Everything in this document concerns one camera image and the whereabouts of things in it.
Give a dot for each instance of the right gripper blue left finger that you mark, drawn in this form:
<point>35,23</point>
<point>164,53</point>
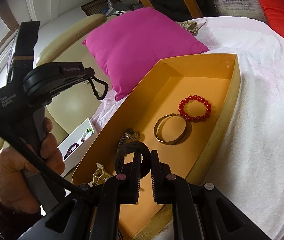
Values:
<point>124,188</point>

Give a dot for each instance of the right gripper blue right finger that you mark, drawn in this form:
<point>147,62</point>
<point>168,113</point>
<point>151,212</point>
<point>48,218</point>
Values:
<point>167,187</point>

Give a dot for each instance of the dark brown hair scrunchie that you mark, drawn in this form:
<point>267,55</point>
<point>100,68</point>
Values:
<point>131,148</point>

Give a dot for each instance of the beige hair claw clip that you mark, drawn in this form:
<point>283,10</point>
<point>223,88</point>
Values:
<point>100,176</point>

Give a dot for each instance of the gold watch band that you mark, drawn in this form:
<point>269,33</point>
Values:
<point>129,135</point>

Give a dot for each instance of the orange cardboard box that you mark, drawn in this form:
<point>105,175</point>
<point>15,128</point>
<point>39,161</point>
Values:
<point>152,110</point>

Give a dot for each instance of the white jewelry box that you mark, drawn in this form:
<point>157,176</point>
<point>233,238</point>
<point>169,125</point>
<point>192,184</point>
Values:
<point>75,146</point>

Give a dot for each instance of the person's left hand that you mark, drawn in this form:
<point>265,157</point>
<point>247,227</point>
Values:
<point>14,191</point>

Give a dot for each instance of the white pink bed blanket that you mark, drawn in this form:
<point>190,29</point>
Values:
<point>249,166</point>

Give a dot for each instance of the magenta pillow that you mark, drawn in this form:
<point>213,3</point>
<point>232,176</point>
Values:
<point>128,46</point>

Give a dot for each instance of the patterned small pouch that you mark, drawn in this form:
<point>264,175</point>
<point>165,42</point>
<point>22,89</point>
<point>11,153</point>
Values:
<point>190,26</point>

